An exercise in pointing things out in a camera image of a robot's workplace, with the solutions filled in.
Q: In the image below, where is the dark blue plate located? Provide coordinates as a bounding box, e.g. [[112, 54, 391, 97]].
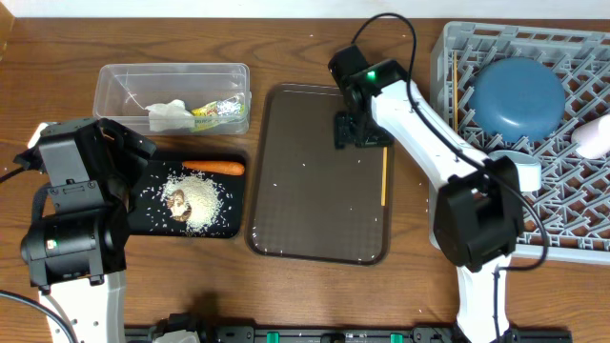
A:
[[468, 57, 565, 143]]

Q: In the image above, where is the white paper wrapper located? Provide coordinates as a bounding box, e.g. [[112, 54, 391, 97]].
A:
[[191, 93, 245, 132]]

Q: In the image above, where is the light blue bowl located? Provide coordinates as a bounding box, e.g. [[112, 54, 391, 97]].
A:
[[488, 150, 542, 192]]

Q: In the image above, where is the brown food scrap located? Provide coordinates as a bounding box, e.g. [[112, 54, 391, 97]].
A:
[[166, 190, 192, 222]]

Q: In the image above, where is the black plastic tray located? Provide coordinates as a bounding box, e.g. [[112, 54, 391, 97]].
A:
[[128, 151, 246, 238]]

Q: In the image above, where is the grey dishwasher rack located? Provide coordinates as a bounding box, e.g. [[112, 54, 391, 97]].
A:
[[430, 21, 609, 265]]

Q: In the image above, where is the white arm base mount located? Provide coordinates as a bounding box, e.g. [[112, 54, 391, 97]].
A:
[[150, 313, 206, 343]]

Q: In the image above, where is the pile of rice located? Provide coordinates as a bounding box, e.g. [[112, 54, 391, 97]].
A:
[[131, 169, 239, 238]]

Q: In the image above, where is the clear plastic bin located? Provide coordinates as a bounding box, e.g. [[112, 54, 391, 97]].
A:
[[92, 63, 252, 135]]

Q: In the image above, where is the brown serving tray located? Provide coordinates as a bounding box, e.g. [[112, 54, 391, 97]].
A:
[[244, 84, 394, 266]]

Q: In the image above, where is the orange carrot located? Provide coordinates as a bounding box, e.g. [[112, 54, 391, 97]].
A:
[[182, 161, 245, 176]]

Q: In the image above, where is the black mounting rail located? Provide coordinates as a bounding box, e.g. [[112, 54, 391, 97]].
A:
[[125, 325, 574, 343]]

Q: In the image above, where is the pink cup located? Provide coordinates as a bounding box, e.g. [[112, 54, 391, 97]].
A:
[[571, 114, 610, 159]]

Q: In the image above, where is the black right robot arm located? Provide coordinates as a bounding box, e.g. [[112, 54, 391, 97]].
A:
[[328, 45, 524, 342]]

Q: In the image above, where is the white paper napkin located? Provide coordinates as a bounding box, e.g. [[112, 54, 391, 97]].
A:
[[145, 99, 195, 132]]

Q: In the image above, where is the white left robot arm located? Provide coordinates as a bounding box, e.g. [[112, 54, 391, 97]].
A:
[[14, 118, 156, 342]]

